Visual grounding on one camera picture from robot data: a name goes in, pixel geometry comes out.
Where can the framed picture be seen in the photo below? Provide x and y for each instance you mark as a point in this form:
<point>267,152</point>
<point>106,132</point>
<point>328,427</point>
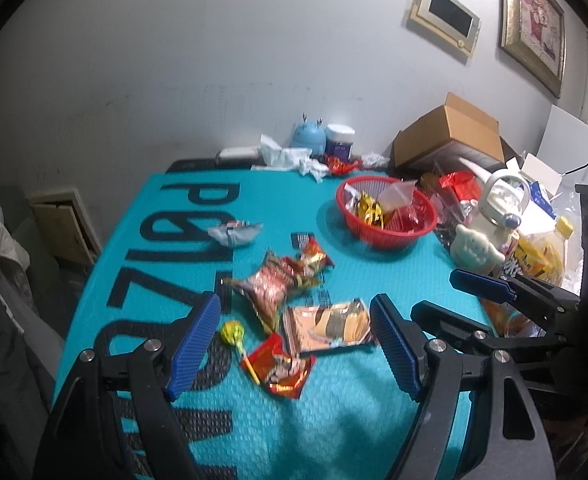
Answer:
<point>534,15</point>

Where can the flat white box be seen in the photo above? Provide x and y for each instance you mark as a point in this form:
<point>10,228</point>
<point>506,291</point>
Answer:
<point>236,154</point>

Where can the dark cloth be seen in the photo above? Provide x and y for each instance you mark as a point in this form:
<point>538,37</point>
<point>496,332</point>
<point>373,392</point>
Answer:
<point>3,385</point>

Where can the red candy wrapper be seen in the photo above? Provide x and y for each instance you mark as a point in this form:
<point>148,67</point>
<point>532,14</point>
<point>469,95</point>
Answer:
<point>341,164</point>

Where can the beige wall hatch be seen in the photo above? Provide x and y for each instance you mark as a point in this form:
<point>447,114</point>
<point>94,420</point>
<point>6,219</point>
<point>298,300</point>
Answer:
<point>63,225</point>

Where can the red foil candy bag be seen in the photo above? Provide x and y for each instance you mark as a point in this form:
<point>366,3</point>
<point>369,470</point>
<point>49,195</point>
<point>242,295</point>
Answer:
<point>459,182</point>

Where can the white paper box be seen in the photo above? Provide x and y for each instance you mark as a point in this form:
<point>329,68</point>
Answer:
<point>539,167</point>

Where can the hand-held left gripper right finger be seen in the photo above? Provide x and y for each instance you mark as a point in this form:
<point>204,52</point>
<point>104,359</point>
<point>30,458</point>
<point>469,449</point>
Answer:
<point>396,345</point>

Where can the clear plastic zip bag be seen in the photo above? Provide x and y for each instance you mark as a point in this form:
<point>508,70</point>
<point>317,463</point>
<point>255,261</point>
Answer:
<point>396,195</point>

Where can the brown wafer packet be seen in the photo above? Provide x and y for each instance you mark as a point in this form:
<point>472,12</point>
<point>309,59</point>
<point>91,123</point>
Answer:
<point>324,327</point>

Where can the white board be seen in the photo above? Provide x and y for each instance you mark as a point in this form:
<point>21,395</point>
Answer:
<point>569,140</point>

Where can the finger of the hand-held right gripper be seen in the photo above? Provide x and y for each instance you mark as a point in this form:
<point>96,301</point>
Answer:
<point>479,282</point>
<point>449,317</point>

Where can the blue white plastic bag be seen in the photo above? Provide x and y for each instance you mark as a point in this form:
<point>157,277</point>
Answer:
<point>544,197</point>

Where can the crumpled white paper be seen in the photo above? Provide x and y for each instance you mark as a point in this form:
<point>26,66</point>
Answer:
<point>314,167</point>

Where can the yellow lollipop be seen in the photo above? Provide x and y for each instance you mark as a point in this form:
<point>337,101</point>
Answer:
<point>233,334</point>

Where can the orange plastic bag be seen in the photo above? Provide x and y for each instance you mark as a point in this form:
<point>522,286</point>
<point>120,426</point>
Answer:
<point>504,317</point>

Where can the blue deer humidifier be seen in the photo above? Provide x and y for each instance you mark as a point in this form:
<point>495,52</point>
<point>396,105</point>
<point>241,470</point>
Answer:
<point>308,137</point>

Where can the dark jar with white lid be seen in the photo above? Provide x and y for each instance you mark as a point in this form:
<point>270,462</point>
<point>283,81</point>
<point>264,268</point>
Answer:
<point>339,142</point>

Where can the brown nut packet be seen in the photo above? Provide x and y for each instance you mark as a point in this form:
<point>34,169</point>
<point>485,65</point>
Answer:
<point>269,290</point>

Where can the cream water bottle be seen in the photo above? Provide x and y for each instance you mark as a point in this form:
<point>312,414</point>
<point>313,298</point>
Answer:
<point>499,200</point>

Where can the teal printed mat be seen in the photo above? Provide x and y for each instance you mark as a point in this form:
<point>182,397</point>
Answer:
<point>364,270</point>

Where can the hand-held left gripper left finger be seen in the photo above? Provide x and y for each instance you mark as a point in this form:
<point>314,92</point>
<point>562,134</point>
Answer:
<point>193,345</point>

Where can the cardboard box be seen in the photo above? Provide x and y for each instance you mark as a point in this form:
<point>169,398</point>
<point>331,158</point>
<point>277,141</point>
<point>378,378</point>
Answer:
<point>454,130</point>

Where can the yellow snack packet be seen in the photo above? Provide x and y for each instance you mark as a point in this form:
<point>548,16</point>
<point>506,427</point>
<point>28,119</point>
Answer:
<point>371,210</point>

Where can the yellow drink bottle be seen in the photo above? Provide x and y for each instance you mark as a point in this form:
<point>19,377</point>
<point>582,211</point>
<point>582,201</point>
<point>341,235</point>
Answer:
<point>544,255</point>

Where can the silver foil wrapper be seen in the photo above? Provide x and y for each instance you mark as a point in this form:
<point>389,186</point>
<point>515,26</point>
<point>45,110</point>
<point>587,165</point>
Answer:
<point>233,234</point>

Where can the wall intercom panel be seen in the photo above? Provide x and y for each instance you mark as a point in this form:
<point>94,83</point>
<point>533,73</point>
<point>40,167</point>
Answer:
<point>444,10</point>

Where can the white tissue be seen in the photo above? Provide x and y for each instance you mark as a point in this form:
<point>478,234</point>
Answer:
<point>279,152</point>

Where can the clear candy wrapper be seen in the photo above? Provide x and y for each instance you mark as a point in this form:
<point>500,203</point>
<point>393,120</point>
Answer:
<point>374,160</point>

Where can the red plastic basket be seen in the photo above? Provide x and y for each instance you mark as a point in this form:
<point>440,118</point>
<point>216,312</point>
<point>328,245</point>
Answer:
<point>374,237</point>

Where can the red cartoon snack packet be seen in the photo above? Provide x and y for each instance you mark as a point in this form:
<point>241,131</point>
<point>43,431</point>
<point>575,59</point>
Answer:
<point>314,257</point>
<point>284,370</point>

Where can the dark red snack packet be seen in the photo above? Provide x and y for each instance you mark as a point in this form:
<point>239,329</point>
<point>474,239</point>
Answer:
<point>414,220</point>

